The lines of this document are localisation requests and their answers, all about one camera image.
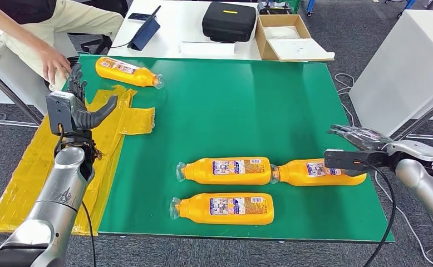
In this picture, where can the white plastic bag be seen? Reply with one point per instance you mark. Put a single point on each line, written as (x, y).
(283, 32)

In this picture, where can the black electronic device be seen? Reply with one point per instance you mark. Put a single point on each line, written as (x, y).
(273, 6)

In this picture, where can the orange detergent bottle clear cap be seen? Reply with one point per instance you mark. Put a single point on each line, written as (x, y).
(128, 75)
(294, 175)
(201, 173)
(198, 210)

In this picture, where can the open brown cardboard box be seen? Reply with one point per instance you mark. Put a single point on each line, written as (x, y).
(266, 44)

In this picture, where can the person's hand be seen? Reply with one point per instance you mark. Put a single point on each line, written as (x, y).
(54, 64)

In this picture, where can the white desk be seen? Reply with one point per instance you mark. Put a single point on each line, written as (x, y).
(181, 22)

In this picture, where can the yellow taped flat sheet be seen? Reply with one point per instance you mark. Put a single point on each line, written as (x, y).
(24, 177)

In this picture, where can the white table metal legs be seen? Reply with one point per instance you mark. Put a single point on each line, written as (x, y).
(17, 88)
(404, 73)

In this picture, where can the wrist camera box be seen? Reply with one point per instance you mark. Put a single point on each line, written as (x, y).
(59, 112)
(342, 160)

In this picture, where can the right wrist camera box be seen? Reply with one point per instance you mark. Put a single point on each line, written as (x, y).
(342, 160)

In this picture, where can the black office chair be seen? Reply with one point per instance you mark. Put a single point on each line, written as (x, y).
(100, 44)

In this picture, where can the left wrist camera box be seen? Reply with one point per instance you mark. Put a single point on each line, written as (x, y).
(59, 112)

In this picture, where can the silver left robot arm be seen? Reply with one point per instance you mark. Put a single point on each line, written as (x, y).
(58, 199)

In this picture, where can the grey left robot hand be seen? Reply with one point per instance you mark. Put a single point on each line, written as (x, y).
(87, 118)

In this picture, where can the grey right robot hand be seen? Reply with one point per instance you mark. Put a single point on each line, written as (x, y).
(364, 138)

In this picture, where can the flat white box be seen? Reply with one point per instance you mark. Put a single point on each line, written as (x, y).
(207, 48)

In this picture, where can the black zippered carrying case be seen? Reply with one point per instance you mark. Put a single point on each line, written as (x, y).
(229, 22)

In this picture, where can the person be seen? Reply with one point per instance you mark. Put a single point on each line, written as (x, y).
(69, 22)

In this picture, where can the green plastic crate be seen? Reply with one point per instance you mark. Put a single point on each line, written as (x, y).
(296, 4)

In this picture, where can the dark blue tablet case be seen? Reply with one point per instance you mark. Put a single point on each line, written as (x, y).
(144, 35)

